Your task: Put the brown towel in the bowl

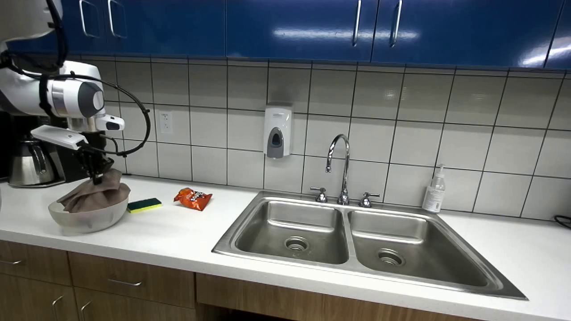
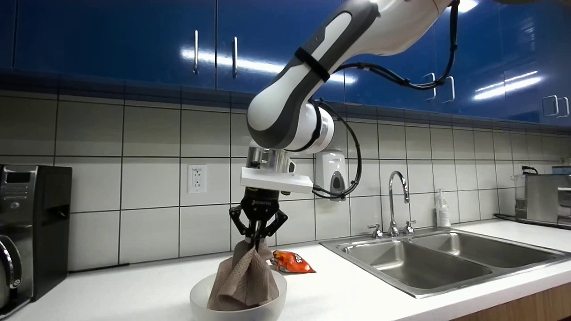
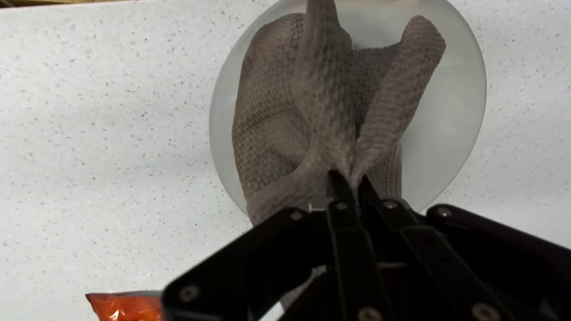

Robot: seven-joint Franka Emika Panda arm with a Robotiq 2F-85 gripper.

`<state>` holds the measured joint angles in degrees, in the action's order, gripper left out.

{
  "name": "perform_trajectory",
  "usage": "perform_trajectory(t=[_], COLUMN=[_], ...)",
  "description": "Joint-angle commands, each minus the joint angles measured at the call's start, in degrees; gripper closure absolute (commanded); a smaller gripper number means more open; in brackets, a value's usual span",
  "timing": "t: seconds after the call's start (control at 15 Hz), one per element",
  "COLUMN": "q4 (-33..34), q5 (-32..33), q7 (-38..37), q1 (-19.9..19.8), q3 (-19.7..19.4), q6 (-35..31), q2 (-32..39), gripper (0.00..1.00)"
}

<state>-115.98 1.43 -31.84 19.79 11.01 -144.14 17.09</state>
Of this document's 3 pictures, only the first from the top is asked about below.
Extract wooden drawer front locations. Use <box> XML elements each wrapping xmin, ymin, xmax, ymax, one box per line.
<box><xmin>0</xmin><ymin>239</ymin><xmax>73</xmax><ymax>289</ymax></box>
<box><xmin>65</xmin><ymin>251</ymin><xmax>198</xmax><ymax>309</ymax></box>

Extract wooden sink front panel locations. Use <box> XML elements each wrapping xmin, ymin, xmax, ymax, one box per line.
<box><xmin>194</xmin><ymin>271</ymin><xmax>479</xmax><ymax>321</ymax></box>

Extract white soap pump bottle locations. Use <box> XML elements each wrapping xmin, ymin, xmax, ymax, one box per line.
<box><xmin>419</xmin><ymin>164</ymin><xmax>447</xmax><ymax>214</ymax></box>

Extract chrome gooseneck faucet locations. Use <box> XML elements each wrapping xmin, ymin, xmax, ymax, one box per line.
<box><xmin>322</xmin><ymin>132</ymin><xmax>353</xmax><ymax>207</ymax></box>

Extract chrome faucet handle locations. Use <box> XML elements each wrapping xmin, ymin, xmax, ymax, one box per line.
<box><xmin>356</xmin><ymin>191</ymin><xmax>381</xmax><ymax>209</ymax></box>
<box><xmin>310</xmin><ymin>185</ymin><xmax>330</xmax><ymax>205</ymax></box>

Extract blue upper cabinets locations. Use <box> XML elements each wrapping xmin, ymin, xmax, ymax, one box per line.
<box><xmin>5</xmin><ymin>0</ymin><xmax>571</xmax><ymax>73</ymax></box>

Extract clear plastic bowl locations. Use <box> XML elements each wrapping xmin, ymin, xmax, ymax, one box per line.
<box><xmin>46</xmin><ymin>187</ymin><xmax>132</xmax><ymax>235</ymax></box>

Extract brown waffle towel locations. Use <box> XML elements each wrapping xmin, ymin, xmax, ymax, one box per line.
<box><xmin>57</xmin><ymin>168</ymin><xmax>132</xmax><ymax>216</ymax></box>

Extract wooden cabinet door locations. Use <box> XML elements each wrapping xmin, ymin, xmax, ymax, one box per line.
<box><xmin>73</xmin><ymin>287</ymin><xmax>198</xmax><ymax>321</ymax></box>
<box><xmin>0</xmin><ymin>273</ymin><xmax>78</xmax><ymax>321</ymax></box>

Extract white wall outlet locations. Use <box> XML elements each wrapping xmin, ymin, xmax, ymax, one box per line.
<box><xmin>155</xmin><ymin>107</ymin><xmax>174</xmax><ymax>139</ymax></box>

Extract steel coffee carafe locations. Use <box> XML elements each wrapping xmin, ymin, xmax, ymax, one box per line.
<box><xmin>7</xmin><ymin>137</ymin><xmax>65</xmax><ymax>189</ymax></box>

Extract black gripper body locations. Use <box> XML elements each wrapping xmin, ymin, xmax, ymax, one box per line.
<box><xmin>73</xmin><ymin>132</ymin><xmax>115</xmax><ymax>171</ymax></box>

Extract stainless steel double sink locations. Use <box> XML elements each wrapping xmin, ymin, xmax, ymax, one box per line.
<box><xmin>210</xmin><ymin>191</ymin><xmax>528</xmax><ymax>301</ymax></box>

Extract green yellow sponge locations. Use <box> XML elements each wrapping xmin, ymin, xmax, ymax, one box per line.
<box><xmin>124</xmin><ymin>196</ymin><xmax>164</xmax><ymax>216</ymax></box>

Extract black coffee maker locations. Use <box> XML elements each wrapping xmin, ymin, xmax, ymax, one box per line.
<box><xmin>0</xmin><ymin>109</ymin><xmax>98</xmax><ymax>187</ymax></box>

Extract silver cabinet handle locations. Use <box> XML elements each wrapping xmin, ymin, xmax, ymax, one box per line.
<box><xmin>105</xmin><ymin>0</ymin><xmax>128</xmax><ymax>41</ymax></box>
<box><xmin>76</xmin><ymin>0</ymin><xmax>92</xmax><ymax>39</ymax></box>
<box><xmin>388</xmin><ymin>0</ymin><xmax>405</xmax><ymax>50</ymax></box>
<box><xmin>351</xmin><ymin>0</ymin><xmax>363</xmax><ymax>50</ymax></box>

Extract orange snack packet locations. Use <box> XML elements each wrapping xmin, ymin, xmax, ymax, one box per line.
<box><xmin>171</xmin><ymin>185</ymin><xmax>214</xmax><ymax>212</ymax></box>

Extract white wall soap dispenser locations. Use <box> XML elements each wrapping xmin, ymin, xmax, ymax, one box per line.
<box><xmin>262</xmin><ymin>105</ymin><xmax>294</xmax><ymax>160</ymax></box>

